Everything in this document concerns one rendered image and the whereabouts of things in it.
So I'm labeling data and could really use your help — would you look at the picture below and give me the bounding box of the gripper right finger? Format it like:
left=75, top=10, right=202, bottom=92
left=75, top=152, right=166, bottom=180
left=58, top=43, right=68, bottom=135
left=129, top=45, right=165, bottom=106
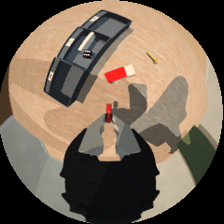
left=111, top=114, right=160, bottom=176

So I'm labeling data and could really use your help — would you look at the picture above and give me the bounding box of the dark grey rack of bins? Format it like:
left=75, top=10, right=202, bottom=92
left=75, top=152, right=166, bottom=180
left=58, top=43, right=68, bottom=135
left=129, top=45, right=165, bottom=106
left=43, top=9, right=132, bottom=107

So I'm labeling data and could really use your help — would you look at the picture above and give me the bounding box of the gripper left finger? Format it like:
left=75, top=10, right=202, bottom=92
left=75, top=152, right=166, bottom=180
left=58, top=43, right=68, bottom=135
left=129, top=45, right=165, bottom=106
left=60, top=113, right=106, bottom=178

